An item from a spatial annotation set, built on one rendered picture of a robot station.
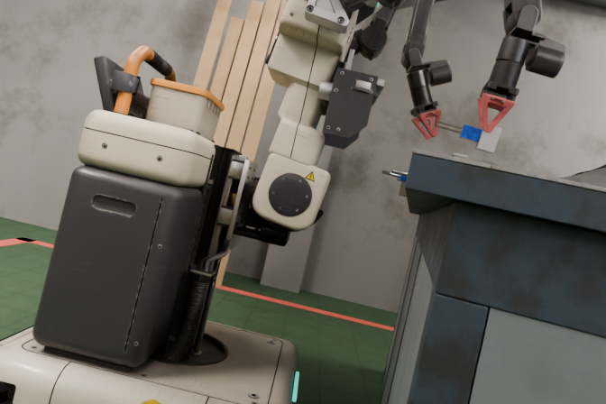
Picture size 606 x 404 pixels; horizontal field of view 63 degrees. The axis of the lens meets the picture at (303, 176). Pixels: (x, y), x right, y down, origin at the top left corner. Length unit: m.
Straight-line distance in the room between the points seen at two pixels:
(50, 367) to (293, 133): 0.72
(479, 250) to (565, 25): 4.13
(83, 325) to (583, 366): 0.93
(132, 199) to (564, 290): 0.84
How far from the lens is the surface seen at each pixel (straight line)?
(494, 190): 0.48
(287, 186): 1.19
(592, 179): 1.16
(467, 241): 0.50
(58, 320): 1.19
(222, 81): 3.80
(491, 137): 1.13
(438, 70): 1.58
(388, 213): 3.97
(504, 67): 1.15
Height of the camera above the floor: 0.74
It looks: 2 degrees up
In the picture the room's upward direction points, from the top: 13 degrees clockwise
